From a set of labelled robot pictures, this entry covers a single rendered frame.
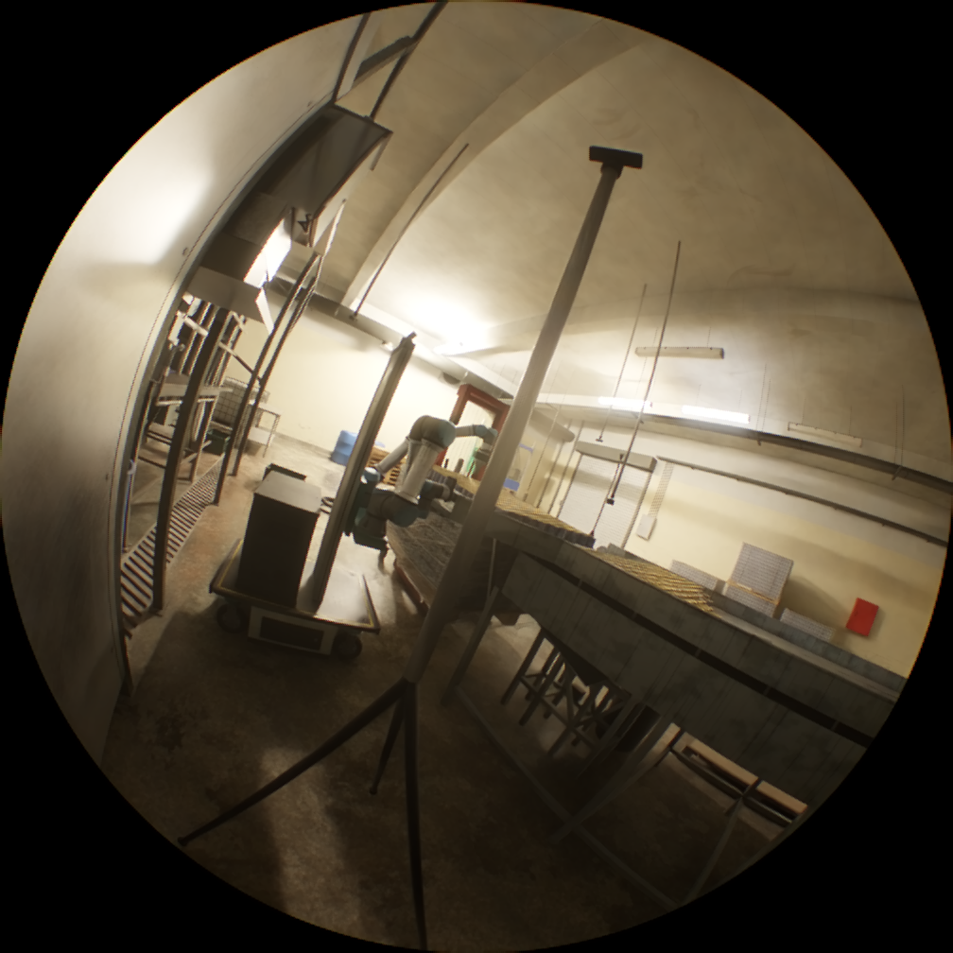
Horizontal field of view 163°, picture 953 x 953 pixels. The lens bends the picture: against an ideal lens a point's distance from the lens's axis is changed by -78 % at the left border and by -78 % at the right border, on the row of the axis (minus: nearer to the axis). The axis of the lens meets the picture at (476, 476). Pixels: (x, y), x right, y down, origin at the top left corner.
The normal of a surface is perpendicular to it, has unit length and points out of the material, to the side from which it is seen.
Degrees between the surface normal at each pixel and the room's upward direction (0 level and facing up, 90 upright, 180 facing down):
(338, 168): 90
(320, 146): 90
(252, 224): 90
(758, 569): 89
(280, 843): 0
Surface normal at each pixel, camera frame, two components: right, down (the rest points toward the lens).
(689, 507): -0.78, -0.29
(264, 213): 0.50, 0.22
